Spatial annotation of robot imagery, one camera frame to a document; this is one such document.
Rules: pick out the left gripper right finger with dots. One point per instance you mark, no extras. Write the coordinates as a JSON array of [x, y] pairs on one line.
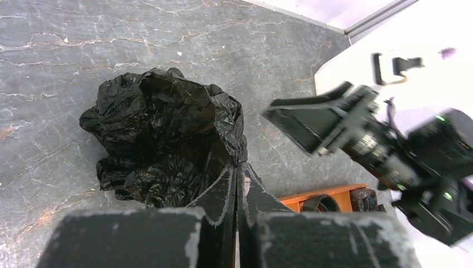
[[272, 235]]

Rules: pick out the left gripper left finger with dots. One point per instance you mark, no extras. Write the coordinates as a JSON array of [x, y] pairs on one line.
[[201, 234]]

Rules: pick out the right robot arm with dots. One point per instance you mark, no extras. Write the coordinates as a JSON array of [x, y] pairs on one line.
[[428, 166]]

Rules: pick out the rolled sock orange stripes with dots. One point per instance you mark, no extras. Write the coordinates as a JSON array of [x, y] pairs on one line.
[[321, 203]]

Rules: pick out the wooden compartment tray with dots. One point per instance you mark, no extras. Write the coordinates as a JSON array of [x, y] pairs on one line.
[[340, 193]]

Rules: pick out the black trash bag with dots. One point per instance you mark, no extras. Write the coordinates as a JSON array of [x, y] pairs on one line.
[[167, 138]]

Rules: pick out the white trash bin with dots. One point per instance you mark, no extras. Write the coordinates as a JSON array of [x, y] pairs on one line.
[[439, 32]]

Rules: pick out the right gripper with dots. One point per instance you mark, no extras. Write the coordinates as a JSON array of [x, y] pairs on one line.
[[322, 124]]

